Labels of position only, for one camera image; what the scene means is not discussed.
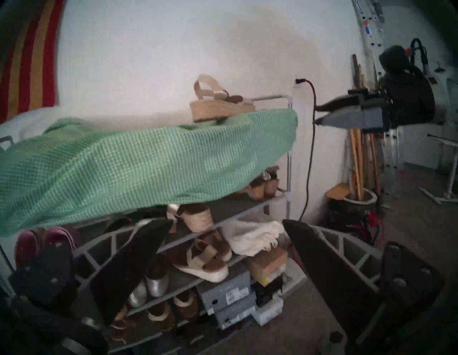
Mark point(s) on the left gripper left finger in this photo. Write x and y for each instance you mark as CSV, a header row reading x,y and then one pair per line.
x,y
121,268

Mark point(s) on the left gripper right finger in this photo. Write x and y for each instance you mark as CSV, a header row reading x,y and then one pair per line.
x,y
325,268

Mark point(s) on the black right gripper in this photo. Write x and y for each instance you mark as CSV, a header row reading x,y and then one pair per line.
x,y
408,93

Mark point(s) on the beige espadrille platform sandal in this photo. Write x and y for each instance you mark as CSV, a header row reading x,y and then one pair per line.
x,y
222,109
196,220

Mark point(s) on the brown suede shoe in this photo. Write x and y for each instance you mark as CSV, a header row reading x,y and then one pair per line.
x,y
186,304
162,316

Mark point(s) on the grey metal shoe rack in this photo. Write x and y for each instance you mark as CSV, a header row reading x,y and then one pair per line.
x,y
268,97

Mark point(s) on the white flat printed box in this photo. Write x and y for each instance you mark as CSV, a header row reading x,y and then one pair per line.
x,y
297,275

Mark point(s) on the wooden slats bundle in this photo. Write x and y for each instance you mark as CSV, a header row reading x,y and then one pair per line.
x,y
357,161

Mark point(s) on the black shoebox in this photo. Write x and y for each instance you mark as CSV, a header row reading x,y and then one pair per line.
x,y
270,288

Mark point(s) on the brown cardboard shoebox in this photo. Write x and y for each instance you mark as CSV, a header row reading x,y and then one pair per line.
x,y
266,264

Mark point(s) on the black bucket white rim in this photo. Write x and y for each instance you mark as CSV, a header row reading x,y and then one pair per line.
x,y
354,211

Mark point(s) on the white shoebox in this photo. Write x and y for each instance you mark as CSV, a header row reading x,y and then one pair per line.
x,y
268,311

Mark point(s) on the light wooden block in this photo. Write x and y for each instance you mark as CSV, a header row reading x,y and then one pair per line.
x,y
338,191

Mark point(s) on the small grey shoebox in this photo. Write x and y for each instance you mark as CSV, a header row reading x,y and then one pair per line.
x,y
236,311

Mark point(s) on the large grey Vionic shoebox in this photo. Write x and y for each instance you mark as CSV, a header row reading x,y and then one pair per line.
x,y
222,293

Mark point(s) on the green gingham cloth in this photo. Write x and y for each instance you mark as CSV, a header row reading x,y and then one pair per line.
x,y
143,164

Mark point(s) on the white metal stand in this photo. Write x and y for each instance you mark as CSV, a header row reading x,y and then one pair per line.
x,y
449,171

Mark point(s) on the striped flag wall hanging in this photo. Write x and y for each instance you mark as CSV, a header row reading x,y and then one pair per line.
x,y
28,61

